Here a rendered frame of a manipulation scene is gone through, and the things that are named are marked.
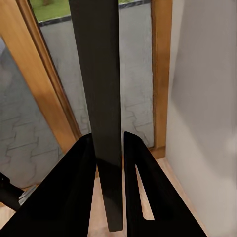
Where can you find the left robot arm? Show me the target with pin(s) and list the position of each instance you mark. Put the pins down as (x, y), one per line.
(12, 196)

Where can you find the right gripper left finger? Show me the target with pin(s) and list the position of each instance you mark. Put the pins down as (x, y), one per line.
(60, 206)

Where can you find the poster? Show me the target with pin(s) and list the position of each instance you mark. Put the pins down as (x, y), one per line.
(96, 29)

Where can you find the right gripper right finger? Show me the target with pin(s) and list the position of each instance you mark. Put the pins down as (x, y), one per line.
(171, 214)

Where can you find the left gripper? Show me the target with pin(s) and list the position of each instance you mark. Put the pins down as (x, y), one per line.
(12, 200)

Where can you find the door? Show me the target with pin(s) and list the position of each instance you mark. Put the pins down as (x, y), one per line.
(43, 110)

